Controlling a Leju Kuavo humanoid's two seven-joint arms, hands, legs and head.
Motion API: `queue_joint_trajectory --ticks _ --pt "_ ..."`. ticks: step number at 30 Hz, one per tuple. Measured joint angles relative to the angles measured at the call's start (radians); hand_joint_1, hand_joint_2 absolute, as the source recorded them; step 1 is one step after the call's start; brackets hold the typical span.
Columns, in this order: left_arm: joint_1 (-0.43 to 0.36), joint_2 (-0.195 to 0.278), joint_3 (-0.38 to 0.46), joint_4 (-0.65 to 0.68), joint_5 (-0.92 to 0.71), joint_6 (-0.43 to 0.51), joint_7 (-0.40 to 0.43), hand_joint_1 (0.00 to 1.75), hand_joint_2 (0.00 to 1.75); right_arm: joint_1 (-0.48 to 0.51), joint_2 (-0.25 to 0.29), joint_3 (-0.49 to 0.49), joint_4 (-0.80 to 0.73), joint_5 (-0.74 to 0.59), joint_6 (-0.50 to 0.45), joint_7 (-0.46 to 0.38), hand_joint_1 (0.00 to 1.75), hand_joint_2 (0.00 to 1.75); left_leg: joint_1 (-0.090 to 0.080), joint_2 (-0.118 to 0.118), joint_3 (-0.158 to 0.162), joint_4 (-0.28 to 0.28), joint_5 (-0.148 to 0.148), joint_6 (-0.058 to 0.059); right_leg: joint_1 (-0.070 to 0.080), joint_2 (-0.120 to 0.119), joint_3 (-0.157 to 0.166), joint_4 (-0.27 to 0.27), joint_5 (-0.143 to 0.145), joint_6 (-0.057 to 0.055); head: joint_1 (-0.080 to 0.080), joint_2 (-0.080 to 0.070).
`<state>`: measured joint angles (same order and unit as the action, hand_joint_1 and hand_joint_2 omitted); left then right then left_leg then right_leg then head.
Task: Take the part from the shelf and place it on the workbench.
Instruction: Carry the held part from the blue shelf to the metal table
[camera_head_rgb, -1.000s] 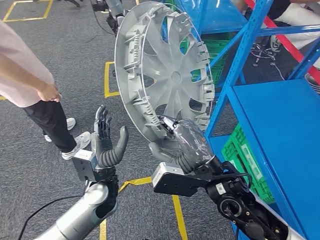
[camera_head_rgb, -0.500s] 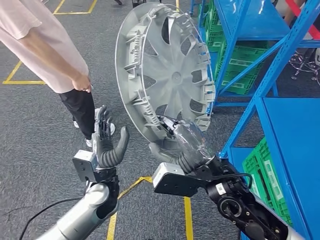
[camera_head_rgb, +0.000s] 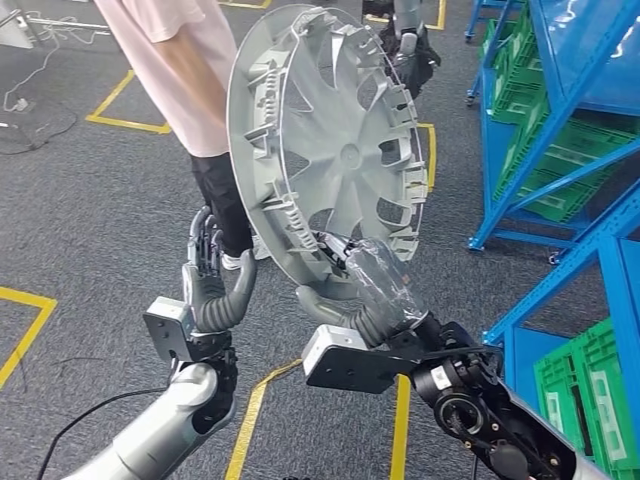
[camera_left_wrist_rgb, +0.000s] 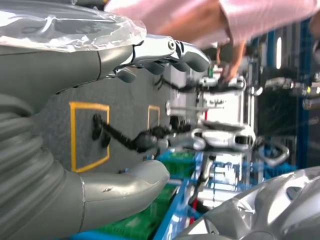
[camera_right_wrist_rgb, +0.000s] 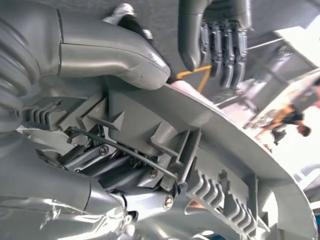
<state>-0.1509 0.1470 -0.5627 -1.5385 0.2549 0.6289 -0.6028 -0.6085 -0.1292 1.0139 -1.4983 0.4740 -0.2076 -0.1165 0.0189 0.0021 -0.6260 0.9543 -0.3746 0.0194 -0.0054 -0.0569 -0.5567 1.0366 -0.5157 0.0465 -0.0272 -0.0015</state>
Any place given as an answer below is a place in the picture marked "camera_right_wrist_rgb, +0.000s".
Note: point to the person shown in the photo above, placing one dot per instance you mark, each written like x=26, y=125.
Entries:
x=292, y=117

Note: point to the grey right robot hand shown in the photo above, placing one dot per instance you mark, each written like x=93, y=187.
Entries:
x=50, y=198

